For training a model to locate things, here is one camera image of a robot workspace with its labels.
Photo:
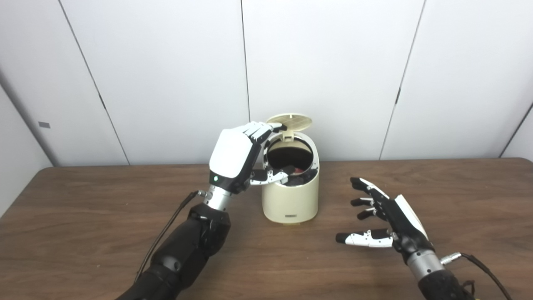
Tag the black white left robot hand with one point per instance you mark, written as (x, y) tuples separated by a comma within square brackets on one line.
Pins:
[(231, 156)]

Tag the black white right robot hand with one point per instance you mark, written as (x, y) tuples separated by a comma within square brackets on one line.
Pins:
[(399, 221)]

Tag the red apple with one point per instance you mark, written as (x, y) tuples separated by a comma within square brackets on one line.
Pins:
[(298, 169)]

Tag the cream-colored bin body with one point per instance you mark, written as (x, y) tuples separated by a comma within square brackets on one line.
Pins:
[(289, 200)]

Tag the round cream bin lid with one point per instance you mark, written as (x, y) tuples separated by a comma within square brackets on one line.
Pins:
[(295, 121)]

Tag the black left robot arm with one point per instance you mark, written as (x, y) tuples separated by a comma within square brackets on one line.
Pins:
[(187, 250)]

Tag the small grey wall sticker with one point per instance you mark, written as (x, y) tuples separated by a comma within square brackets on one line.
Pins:
[(44, 125)]

